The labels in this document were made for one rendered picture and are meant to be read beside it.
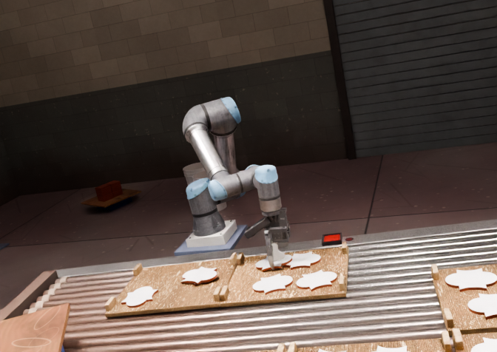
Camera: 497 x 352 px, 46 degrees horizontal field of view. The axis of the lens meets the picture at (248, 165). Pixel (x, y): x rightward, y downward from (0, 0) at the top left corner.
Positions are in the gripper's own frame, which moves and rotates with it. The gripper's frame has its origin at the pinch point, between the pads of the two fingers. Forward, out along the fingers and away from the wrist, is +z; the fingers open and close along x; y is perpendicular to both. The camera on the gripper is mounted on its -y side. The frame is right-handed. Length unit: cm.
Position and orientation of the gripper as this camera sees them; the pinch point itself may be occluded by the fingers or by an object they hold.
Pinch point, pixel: (273, 261)
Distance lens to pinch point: 214.8
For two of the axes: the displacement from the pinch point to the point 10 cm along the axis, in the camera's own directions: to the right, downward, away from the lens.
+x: 1.9, -2.8, 9.4
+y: 9.7, -0.9, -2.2
